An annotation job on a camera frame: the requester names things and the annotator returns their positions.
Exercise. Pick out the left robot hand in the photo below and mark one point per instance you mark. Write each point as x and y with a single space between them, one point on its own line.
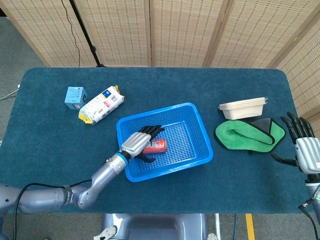
135 145

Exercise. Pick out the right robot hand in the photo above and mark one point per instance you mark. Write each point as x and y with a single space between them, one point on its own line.
308 152

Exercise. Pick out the red soda can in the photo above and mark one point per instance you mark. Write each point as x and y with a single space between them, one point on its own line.
157 146

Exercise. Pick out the white snack packet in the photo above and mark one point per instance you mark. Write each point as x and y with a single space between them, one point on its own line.
100 106

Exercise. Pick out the green microfiber cloth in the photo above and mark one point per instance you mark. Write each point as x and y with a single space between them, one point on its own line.
240 135

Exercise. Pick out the beige plastic food container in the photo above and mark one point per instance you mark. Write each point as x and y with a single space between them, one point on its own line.
242 112

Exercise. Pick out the small light blue box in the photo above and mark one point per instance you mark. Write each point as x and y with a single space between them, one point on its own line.
73 97

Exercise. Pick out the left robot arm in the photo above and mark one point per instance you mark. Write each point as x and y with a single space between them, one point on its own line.
105 172

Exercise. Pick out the blue plastic basket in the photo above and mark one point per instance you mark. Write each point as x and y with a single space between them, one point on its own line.
187 140

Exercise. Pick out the teal table carpet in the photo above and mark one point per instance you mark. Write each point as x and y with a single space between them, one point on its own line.
75 150

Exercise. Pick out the grey robot torso base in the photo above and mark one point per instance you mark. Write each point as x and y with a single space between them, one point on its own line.
155 227

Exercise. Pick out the yellow floor tape strip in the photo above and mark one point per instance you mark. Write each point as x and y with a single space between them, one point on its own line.
250 226

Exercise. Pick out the white floor strip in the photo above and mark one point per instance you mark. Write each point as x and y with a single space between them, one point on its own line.
217 225

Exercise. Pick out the black tripod stand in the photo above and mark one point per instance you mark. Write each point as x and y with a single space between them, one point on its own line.
86 37

